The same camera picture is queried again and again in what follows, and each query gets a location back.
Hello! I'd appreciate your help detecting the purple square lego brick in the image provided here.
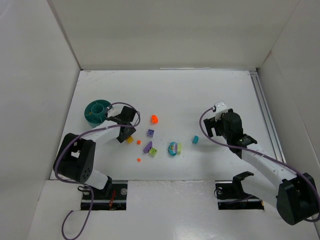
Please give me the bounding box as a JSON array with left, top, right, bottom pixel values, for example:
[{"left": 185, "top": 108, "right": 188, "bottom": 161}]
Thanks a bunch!
[{"left": 146, "top": 129, "right": 155, "bottom": 138}]

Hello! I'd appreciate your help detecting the yellow lego brick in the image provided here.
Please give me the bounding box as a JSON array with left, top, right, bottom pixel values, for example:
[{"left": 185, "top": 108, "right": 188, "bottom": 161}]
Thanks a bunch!
[{"left": 126, "top": 136, "right": 134, "bottom": 144}]

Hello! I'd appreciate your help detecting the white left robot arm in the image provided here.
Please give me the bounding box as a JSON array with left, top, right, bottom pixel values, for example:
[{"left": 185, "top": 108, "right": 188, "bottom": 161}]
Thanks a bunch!
[{"left": 53, "top": 104, "right": 141, "bottom": 195}]

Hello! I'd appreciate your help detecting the orange dome lego piece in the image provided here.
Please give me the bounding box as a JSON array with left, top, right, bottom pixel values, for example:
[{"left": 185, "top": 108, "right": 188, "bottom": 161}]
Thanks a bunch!
[{"left": 150, "top": 114, "right": 159, "bottom": 125}]

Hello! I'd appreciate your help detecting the teal small lego brick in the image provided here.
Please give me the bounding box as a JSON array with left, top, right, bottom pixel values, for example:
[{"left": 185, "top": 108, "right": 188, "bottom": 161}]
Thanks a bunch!
[{"left": 192, "top": 135, "right": 199, "bottom": 145}]

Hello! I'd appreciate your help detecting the aluminium rail right side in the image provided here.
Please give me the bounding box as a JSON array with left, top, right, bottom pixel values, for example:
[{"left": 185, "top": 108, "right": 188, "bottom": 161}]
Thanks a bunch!
[{"left": 249, "top": 70, "right": 287, "bottom": 163}]

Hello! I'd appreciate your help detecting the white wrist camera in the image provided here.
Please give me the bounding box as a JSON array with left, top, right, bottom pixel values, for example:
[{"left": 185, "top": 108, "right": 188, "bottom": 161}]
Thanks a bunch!
[
  {"left": 105, "top": 107, "right": 120, "bottom": 119},
  {"left": 212, "top": 101, "right": 229, "bottom": 122}
]

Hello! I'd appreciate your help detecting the lime green square lego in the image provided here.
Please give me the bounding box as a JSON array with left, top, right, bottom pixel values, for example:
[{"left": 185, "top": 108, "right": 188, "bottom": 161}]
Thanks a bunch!
[{"left": 148, "top": 147, "right": 158, "bottom": 157}]

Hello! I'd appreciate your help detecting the purple curved lego piece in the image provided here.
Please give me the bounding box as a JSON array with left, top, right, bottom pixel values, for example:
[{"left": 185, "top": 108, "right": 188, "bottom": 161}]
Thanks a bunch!
[{"left": 143, "top": 141, "right": 153, "bottom": 154}]

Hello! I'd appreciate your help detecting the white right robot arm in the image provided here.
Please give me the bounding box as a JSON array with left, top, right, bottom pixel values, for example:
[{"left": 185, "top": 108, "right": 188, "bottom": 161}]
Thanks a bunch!
[{"left": 199, "top": 106, "right": 320, "bottom": 226}]

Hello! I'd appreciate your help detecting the teal printed oval lego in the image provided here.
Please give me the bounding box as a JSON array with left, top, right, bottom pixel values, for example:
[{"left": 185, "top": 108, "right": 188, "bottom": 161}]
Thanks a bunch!
[{"left": 168, "top": 142, "right": 178, "bottom": 157}]

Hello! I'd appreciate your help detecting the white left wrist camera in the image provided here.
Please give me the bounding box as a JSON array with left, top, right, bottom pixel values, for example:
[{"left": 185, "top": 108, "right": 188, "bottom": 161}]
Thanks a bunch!
[{"left": 105, "top": 107, "right": 120, "bottom": 119}]

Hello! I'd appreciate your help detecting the pale green lego brick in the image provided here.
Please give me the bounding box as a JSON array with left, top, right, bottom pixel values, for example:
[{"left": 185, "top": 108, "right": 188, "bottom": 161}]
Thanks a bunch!
[{"left": 177, "top": 142, "right": 182, "bottom": 155}]

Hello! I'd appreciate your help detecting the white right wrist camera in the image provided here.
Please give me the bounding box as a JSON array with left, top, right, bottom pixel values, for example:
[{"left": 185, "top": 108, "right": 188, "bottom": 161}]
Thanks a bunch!
[{"left": 212, "top": 101, "right": 229, "bottom": 122}]

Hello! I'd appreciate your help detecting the teal round divided container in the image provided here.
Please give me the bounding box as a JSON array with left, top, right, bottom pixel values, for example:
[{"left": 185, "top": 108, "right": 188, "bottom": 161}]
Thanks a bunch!
[{"left": 84, "top": 99, "right": 111, "bottom": 128}]

